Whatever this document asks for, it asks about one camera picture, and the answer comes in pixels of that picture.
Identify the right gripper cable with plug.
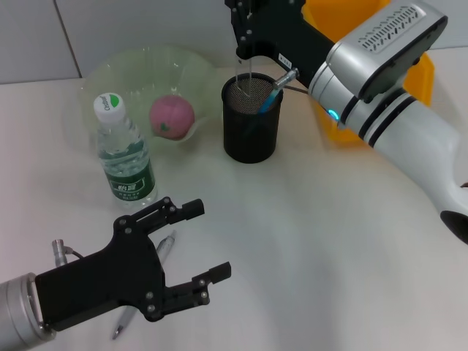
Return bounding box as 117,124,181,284
272,67,312,95

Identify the clear plastic ruler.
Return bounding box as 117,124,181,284
235,54,254,99

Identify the gripper cable with plug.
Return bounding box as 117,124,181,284
272,67,312,95
50,238,83,268

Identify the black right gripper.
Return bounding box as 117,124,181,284
224,0,336,89

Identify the grey ballpoint pen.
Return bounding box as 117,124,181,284
111,230,177,341

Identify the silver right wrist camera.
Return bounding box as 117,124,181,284
325,0,449,104

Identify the green glass fruit plate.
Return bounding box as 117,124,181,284
78,44,216,160

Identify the black mesh pen cup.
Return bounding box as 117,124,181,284
220,72,284,165

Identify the yellow plastic bin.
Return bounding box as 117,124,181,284
302,0,436,147

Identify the clear water bottle green label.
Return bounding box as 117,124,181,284
92,93,159,211

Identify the blue pen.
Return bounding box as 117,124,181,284
246,86,283,137

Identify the pink peach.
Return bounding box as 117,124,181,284
148,94,196,142

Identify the left gripper cable with plug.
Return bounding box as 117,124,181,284
50,238,83,268

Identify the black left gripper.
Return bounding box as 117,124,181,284
34,197,232,332

